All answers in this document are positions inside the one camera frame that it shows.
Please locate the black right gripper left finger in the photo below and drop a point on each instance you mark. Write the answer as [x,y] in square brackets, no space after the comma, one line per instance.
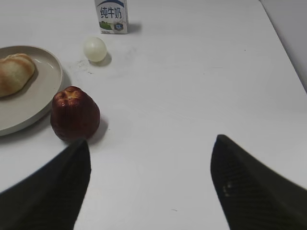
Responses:
[50,198]

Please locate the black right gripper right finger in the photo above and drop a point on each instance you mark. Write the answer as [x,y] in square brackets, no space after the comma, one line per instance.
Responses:
[252,196]

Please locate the golden croissant bread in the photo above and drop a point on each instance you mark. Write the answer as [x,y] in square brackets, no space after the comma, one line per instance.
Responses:
[15,71]

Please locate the beige round plate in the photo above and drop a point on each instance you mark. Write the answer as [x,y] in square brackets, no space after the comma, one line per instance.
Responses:
[31,103]

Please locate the dark red apple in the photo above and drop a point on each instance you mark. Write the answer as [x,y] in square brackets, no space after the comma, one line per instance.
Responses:
[74,114]

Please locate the white egg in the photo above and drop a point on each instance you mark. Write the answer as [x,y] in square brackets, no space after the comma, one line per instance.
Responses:
[94,49]

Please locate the white blue milk carton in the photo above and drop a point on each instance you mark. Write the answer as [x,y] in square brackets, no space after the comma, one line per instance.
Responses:
[112,16]

